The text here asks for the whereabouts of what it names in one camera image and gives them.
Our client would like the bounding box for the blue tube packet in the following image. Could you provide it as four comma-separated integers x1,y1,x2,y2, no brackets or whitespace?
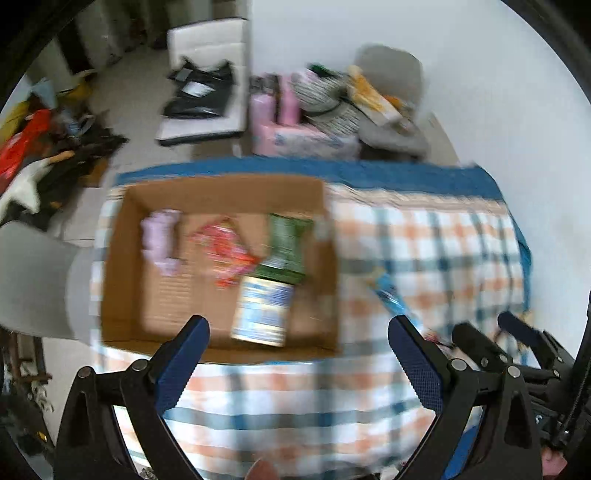
366,267,427,334

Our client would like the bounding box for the green snack packet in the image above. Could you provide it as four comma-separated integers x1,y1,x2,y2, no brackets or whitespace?
252,214,314,285

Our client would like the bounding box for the red snack packet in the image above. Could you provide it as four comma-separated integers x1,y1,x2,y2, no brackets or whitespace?
188,217,259,288

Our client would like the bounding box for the panda orange snack packet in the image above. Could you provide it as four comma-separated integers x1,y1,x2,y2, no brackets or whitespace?
422,329,456,352

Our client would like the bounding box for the person's right hand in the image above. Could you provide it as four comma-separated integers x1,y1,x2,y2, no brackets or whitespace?
541,447,568,479

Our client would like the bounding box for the person's left hand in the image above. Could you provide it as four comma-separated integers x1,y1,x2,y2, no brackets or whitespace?
245,458,280,480

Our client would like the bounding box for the wooden chair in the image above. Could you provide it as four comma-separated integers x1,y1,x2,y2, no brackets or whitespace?
1,328,55,413

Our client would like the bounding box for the plaid checkered blanket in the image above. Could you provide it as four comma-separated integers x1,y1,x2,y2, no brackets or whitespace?
91,180,526,479

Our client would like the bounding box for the grey fabric chair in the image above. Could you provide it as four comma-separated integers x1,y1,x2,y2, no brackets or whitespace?
0,221,98,345

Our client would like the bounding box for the open cardboard box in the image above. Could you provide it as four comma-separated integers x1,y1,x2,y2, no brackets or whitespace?
98,174,339,364

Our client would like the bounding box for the white goose plush toy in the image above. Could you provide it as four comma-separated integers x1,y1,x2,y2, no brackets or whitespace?
1,150,78,223

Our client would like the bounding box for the yellow white paper bag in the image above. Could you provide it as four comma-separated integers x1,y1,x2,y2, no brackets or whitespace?
348,65,403,127

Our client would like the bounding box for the grey cushioned chair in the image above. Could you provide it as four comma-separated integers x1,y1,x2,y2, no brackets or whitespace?
353,44,429,161

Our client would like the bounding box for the red plastic bag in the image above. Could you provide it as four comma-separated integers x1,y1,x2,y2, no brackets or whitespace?
1,109,51,184

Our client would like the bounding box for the floral pink pillow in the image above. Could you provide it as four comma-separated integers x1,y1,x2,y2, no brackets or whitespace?
252,124,361,160

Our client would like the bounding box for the patterned tote bag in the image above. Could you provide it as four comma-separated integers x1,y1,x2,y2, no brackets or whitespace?
290,70,360,137

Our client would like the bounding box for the pink suitcase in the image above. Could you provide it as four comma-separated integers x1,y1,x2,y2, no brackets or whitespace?
249,74,301,156

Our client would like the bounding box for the black plastic bag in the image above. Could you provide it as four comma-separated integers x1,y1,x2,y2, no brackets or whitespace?
162,57,235,120

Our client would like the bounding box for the white leather chair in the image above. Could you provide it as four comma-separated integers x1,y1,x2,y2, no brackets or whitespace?
156,18,249,146

